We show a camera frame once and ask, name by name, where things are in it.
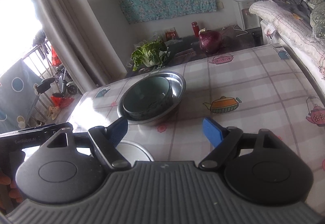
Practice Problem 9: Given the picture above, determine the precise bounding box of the white ceramic plate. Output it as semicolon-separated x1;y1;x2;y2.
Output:
118;140;154;162

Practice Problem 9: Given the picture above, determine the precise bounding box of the red crumpled bag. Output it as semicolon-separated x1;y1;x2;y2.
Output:
51;96;75;108

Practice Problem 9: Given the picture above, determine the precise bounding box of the napa cabbage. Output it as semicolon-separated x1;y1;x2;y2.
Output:
131;40;168;72

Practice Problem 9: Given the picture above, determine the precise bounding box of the grey curtain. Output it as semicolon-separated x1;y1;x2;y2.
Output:
20;0;127;95

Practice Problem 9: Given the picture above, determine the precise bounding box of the red packet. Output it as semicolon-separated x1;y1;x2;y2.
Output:
165;27;177;41

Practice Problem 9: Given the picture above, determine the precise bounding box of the grey bedding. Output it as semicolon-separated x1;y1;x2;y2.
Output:
272;0;314;20

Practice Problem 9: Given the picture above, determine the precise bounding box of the purple onion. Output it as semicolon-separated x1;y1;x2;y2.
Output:
199;29;223;54

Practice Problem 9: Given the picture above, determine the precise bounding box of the blue hanging garment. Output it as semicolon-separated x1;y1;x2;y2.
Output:
32;29;47;47

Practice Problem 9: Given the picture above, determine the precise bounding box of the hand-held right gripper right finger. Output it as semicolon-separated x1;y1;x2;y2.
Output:
198;117;283;171

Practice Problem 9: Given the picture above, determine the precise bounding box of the dark side table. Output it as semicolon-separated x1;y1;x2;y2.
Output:
127;26;263;72

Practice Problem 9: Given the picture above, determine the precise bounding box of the deep steel bowl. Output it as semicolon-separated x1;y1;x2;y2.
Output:
117;71;186;127

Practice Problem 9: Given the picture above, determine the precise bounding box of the beige crumpled bag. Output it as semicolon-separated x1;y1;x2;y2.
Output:
46;105;62;120

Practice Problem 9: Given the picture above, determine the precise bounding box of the blue dotted blanket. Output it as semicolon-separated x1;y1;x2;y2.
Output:
0;61;43;134

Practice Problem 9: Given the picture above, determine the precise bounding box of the white paper tag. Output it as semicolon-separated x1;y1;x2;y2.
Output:
265;25;277;39

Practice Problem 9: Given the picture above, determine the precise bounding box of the black padded seat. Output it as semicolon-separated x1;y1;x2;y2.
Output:
35;77;56;94

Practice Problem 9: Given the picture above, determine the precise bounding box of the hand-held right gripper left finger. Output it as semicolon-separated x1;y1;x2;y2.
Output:
45;116;132;171

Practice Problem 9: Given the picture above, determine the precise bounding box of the red hanging plastic bag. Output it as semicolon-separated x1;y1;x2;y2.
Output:
51;46;63;67

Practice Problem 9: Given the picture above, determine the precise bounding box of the wheelchair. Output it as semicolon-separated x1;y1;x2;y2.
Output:
52;62;79;96

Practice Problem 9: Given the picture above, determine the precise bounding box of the white water dispenser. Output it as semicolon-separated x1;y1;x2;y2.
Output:
233;0;262;30

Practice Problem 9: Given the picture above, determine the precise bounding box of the white rolled quilt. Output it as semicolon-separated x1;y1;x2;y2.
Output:
249;0;325;80

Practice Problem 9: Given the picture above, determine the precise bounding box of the green lace pillow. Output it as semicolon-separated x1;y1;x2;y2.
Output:
306;0;325;39

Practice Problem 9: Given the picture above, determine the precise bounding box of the blue ceramic bowl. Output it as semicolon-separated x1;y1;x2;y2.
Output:
122;76;173;121

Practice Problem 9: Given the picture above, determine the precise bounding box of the person's left hand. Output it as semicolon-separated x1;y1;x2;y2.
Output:
0;169;18;212

